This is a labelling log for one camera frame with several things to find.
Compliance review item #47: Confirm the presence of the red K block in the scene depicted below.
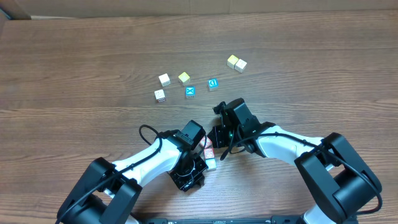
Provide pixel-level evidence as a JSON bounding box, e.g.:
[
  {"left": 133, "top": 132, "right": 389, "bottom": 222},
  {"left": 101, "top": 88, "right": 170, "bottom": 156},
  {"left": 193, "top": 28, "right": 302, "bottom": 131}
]
[{"left": 199, "top": 136, "right": 212, "bottom": 149}]

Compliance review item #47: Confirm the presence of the red M block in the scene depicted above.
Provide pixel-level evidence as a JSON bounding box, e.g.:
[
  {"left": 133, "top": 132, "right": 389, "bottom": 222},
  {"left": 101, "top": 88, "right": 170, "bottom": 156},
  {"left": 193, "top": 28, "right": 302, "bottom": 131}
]
[{"left": 203, "top": 147, "right": 215, "bottom": 159}]

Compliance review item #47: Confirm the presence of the blue P block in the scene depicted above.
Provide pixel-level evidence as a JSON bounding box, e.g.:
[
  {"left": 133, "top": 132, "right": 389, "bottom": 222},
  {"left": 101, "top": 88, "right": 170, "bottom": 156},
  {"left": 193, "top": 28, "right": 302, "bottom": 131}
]
[{"left": 205, "top": 158, "right": 216, "bottom": 170}]

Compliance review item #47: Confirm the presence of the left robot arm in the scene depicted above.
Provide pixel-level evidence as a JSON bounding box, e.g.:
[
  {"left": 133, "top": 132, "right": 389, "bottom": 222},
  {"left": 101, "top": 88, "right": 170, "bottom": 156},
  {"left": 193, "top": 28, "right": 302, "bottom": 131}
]
[{"left": 57, "top": 120, "right": 207, "bottom": 223}]

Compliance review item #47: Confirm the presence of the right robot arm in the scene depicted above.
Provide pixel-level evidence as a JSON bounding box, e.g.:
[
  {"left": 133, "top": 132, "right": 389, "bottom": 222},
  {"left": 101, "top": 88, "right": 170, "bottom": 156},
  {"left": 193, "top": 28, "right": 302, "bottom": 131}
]
[{"left": 208, "top": 98, "right": 382, "bottom": 223}]

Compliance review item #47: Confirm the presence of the blue D block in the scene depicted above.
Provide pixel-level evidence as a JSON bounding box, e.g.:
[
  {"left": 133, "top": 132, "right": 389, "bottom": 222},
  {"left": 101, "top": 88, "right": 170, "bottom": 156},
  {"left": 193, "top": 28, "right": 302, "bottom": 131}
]
[{"left": 208, "top": 78, "right": 219, "bottom": 91}]

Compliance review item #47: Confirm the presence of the blue X block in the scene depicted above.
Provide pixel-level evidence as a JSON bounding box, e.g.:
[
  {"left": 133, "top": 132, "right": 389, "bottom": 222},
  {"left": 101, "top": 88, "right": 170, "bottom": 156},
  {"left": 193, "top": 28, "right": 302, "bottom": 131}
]
[{"left": 185, "top": 86, "right": 196, "bottom": 98}]

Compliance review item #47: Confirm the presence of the yellow block centre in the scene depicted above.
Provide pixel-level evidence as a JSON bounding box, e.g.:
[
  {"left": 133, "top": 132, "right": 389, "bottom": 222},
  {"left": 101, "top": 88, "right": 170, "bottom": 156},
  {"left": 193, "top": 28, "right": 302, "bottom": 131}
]
[{"left": 178, "top": 72, "right": 190, "bottom": 86}]

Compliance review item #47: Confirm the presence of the yellow block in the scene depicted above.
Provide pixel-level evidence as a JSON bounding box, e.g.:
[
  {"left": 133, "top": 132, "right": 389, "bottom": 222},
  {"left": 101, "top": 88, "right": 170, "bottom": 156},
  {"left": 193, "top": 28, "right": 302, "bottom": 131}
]
[
  {"left": 226, "top": 55, "right": 239, "bottom": 69},
  {"left": 178, "top": 72, "right": 190, "bottom": 86}
]

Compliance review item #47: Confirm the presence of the white block far right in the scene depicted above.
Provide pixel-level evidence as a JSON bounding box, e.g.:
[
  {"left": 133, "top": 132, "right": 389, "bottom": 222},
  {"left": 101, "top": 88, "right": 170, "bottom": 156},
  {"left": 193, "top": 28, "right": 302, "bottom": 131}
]
[{"left": 234, "top": 59, "right": 247, "bottom": 73}]

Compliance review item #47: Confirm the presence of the white block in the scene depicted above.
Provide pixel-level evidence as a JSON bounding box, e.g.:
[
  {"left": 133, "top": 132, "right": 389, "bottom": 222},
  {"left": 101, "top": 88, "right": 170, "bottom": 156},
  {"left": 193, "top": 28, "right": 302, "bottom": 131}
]
[
  {"left": 234, "top": 59, "right": 247, "bottom": 73},
  {"left": 159, "top": 73, "right": 171, "bottom": 86},
  {"left": 154, "top": 90, "right": 166, "bottom": 103}
]

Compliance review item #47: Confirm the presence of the white block lower left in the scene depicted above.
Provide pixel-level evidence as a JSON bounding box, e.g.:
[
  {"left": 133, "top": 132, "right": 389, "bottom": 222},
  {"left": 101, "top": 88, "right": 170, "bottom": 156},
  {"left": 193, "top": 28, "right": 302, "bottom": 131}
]
[{"left": 154, "top": 90, "right": 166, "bottom": 103}]

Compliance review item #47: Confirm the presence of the yellow block far right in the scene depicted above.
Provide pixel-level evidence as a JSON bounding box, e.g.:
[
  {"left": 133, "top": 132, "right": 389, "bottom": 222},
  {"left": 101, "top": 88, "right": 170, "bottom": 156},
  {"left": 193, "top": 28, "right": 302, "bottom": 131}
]
[{"left": 226, "top": 55, "right": 239, "bottom": 69}]

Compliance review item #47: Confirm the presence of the white block upper left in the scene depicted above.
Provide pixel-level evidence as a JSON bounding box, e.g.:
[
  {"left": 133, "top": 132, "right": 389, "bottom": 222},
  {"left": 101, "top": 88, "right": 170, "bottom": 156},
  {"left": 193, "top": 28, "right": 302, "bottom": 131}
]
[{"left": 159, "top": 73, "right": 171, "bottom": 86}]

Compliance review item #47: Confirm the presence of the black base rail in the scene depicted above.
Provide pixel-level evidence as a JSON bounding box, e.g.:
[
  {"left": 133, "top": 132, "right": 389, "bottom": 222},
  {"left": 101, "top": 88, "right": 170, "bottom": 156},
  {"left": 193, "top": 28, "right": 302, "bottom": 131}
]
[{"left": 139, "top": 215, "right": 305, "bottom": 224}]

